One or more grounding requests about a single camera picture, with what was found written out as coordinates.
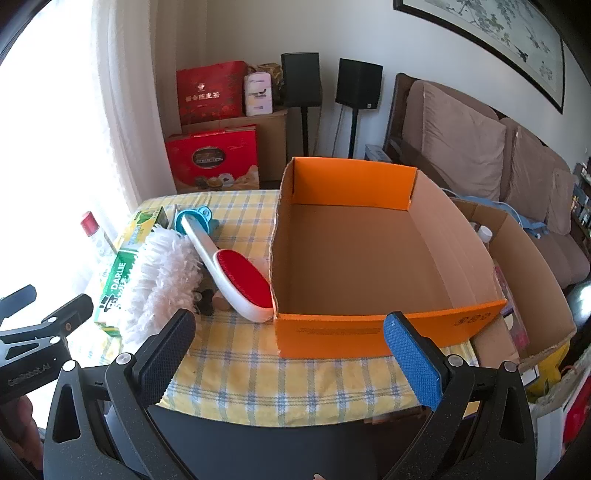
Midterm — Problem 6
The white red lint brush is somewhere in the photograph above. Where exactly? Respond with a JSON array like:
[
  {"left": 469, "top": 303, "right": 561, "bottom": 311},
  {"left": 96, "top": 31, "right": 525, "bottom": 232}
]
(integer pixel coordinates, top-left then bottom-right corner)
[{"left": 178, "top": 210, "right": 273, "bottom": 323}]

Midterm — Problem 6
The yellow plaid tablecloth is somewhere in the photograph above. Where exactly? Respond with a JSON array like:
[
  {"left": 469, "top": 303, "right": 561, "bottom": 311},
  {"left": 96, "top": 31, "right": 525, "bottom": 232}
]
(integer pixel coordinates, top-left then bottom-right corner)
[{"left": 95, "top": 189, "right": 481, "bottom": 428}]

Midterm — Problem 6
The gold gift bag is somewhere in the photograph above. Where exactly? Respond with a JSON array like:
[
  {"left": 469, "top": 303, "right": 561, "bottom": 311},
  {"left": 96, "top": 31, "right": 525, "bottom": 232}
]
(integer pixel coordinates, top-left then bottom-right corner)
[{"left": 252, "top": 62, "right": 284, "bottom": 110}]

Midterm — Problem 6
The pink packet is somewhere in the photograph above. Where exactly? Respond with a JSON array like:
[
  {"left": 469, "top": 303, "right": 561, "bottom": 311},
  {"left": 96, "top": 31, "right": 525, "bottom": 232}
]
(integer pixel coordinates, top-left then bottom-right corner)
[{"left": 494, "top": 265, "right": 530, "bottom": 348}]

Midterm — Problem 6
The framed ink painting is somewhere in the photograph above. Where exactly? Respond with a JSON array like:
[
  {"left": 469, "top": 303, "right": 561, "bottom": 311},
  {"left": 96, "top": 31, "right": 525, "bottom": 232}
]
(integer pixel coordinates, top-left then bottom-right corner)
[{"left": 392, "top": 0, "right": 566, "bottom": 115}]

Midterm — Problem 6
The white pink carton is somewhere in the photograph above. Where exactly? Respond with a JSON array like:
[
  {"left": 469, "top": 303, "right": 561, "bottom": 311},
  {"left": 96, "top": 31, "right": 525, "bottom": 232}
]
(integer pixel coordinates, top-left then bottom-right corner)
[{"left": 244, "top": 71, "right": 274, "bottom": 117}]

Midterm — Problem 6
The dark cluttered shelf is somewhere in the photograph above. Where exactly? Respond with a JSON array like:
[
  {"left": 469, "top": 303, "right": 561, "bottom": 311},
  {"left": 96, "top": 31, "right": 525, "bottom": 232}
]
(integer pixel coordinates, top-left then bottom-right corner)
[{"left": 573, "top": 161, "right": 591, "bottom": 228}]

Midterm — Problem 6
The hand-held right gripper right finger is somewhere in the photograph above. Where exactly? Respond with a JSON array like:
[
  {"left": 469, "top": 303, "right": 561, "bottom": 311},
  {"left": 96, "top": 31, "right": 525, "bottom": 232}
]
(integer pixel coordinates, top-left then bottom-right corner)
[{"left": 383, "top": 311, "right": 539, "bottom": 480}]

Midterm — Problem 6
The clear bottle red cap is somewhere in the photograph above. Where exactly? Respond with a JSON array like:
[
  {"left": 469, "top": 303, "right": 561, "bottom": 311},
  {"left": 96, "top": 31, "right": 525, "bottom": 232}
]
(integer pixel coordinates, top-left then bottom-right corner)
[{"left": 81, "top": 211, "right": 116, "bottom": 259}]

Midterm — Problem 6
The yellow bag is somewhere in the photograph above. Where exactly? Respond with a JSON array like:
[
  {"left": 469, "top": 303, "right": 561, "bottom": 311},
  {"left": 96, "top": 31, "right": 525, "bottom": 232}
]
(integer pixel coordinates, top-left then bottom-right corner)
[{"left": 526, "top": 344, "right": 571, "bottom": 402}]

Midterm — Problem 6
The orange cardboard box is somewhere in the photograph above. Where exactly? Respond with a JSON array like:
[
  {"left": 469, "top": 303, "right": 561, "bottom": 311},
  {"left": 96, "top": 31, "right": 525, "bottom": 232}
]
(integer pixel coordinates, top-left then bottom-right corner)
[{"left": 269, "top": 157, "right": 509, "bottom": 359}]

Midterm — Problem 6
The white curtain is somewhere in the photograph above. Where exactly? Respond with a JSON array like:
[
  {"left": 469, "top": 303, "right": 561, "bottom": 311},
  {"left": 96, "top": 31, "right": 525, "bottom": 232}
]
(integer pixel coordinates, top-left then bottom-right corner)
[{"left": 0, "top": 0, "right": 185, "bottom": 324}]

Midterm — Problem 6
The brown sofa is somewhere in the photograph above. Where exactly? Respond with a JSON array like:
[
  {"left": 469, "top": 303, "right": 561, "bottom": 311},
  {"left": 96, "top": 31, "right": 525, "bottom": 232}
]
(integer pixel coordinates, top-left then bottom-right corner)
[{"left": 383, "top": 73, "right": 591, "bottom": 296}]

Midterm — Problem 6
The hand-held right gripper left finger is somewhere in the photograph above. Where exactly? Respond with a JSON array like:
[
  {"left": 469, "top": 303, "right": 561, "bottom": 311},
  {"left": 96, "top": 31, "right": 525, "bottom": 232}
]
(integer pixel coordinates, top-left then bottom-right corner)
[{"left": 42, "top": 308, "right": 199, "bottom": 480}]

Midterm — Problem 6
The small brown sofa cushion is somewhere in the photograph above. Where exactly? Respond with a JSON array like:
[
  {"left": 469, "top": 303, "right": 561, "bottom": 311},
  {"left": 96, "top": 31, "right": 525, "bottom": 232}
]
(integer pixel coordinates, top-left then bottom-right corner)
[{"left": 547, "top": 168, "right": 578, "bottom": 236}]

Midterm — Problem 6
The black speaker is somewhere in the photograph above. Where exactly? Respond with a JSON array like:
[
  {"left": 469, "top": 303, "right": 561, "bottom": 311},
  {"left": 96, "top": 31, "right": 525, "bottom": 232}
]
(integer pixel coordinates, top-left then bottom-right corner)
[
  {"left": 281, "top": 52, "right": 321, "bottom": 108},
  {"left": 335, "top": 58, "right": 384, "bottom": 110}
]

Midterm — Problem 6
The green toothpaste box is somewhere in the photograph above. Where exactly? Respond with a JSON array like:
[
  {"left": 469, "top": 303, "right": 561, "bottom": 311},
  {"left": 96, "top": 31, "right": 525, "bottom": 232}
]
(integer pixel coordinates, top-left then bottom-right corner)
[{"left": 93, "top": 206, "right": 170, "bottom": 334}]

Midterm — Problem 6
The red gift box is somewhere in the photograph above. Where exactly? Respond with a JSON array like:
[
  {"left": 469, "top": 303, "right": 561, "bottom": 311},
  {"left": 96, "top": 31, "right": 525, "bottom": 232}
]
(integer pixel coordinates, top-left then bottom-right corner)
[{"left": 165, "top": 126, "right": 262, "bottom": 195}]

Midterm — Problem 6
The red gift bag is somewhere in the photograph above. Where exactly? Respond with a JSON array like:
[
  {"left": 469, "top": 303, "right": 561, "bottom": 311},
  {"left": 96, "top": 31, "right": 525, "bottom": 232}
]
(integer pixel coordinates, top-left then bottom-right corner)
[{"left": 175, "top": 60, "right": 249, "bottom": 126}]

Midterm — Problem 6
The light blue bag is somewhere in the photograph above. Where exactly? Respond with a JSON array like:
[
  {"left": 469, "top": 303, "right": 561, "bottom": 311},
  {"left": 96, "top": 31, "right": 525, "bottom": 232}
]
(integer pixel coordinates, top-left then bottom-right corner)
[{"left": 443, "top": 187, "right": 548, "bottom": 241}]

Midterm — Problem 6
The tall brown cardboard box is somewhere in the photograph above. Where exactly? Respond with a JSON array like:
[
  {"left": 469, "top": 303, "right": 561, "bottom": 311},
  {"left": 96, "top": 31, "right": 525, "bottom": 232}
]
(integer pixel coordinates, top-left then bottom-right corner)
[{"left": 182, "top": 107, "right": 289, "bottom": 191}]

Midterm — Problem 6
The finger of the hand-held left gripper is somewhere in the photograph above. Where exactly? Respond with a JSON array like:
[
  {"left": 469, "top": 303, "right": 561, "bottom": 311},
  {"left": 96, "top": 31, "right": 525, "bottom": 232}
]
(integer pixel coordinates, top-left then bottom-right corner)
[
  {"left": 0, "top": 285, "right": 38, "bottom": 324},
  {"left": 0, "top": 294, "right": 94, "bottom": 361}
]

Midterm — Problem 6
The open brown cardboard box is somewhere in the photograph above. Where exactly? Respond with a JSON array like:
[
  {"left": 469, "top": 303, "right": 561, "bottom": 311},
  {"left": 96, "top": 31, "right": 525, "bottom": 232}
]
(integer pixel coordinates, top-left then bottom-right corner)
[{"left": 450, "top": 198, "right": 578, "bottom": 370}]

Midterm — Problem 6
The black speaker stand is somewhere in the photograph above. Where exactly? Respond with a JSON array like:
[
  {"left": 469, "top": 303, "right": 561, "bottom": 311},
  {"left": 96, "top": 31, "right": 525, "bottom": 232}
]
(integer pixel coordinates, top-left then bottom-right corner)
[
  {"left": 300, "top": 106, "right": 311, "bottom": 158},
  {"left": 346, "top": 108, "right": 359, "bottom": 160}
]

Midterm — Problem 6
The large brown sofa cushion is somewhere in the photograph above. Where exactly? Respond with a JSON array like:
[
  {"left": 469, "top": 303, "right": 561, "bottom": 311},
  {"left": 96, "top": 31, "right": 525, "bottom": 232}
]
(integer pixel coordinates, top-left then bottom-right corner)
[{"left": 418, "top": 82, "right": 507, "bottom": 201}]

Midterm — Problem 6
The blue collapsible funnel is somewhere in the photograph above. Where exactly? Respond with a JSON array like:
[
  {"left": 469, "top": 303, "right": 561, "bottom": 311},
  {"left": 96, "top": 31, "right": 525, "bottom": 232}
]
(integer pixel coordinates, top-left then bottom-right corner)
[{"left": 174, "top": 206, "right": 221, "bottom": 239}]

